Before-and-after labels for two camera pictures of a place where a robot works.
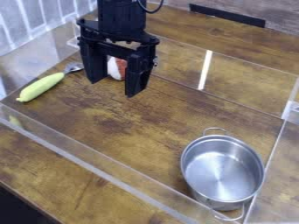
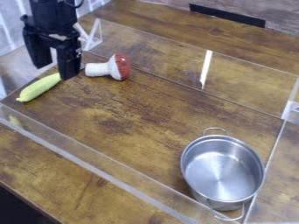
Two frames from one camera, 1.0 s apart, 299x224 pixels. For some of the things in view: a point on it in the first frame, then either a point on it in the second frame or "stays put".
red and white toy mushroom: x=117 y=67 stays put
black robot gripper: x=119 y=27 to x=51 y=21
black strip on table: x=229 y=15 stays put
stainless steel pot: x=223 y=172 stays put
